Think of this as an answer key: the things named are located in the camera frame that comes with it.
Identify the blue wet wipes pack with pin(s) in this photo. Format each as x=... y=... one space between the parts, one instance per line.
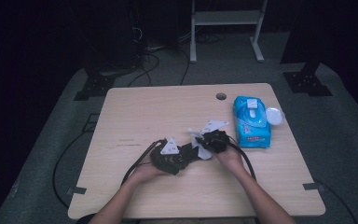
x=251 y=124

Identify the white metal stand frame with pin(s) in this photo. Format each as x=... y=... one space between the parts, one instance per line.
x=227 y=18

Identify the white wet wipe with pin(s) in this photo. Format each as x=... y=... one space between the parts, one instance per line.
x=205 y=154

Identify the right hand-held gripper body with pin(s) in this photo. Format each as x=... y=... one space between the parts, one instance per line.
x=216 y=141

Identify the dark tape strip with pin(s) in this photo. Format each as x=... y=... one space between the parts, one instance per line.
x=77 y=190
x=312 y=186

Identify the person's left hand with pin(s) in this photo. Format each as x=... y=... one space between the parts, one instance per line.
x=144 y=174

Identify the black stand base plate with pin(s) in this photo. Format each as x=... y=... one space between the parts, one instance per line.
x=94 y=85
x=306 y=82

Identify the person's right hand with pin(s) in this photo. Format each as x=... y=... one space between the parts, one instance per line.
x=230 y=160

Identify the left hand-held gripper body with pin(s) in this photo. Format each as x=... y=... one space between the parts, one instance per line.
x=167 y=163

